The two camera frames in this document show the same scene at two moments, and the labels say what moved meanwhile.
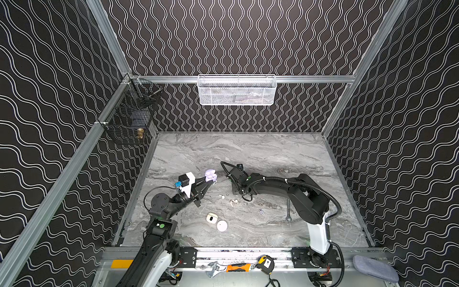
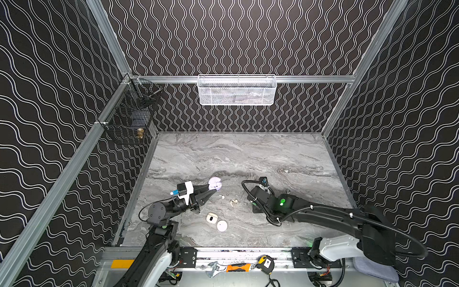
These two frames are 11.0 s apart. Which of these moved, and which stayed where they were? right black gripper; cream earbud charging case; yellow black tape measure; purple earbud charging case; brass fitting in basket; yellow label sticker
Moved: right black gripper; purple earbud charging case
Stayed: brass fitting in basket; yellow black tape measure; cream earbud charging case; yellow label sticker
